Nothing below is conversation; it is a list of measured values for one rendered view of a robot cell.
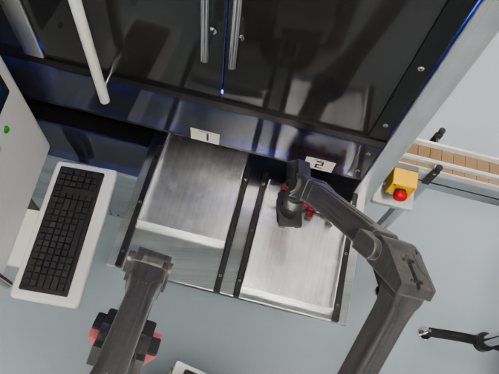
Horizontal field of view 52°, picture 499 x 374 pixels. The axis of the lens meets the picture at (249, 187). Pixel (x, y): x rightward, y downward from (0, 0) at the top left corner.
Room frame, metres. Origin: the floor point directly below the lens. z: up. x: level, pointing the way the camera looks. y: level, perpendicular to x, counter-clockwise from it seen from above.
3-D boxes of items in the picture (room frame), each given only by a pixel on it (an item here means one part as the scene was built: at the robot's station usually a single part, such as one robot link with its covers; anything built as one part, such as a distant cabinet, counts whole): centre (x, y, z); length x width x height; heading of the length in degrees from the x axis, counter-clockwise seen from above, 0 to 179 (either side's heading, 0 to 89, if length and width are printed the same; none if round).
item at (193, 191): (0.64, 0.16, 0.90); 0.34 x 0.26 x 0.04; 178
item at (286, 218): (0.56, -0.12, 1.03); 0.10 x 0.07 x 0.07; 11
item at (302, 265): (0.51, -0.17, 0.90); 0.34 x 0.26 x 0.04; 177
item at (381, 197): (0.78, -0.45, 0.87); 0.14 x 0.13 x 0.02; 178
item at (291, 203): (0.57, -0.12, 1.09); 0.07 x 0.06 x 0.07; 5
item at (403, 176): (0.73, -0.43, 0.99); 0.08 x 0.07 x 0.07; 178
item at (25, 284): (0.44, 0.52, 0.82); 0.40 x 0.14 x 0.02; 2
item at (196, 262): (0.56, -0.01, 0.87); 0.70 x 0.48 x 0.02; 88
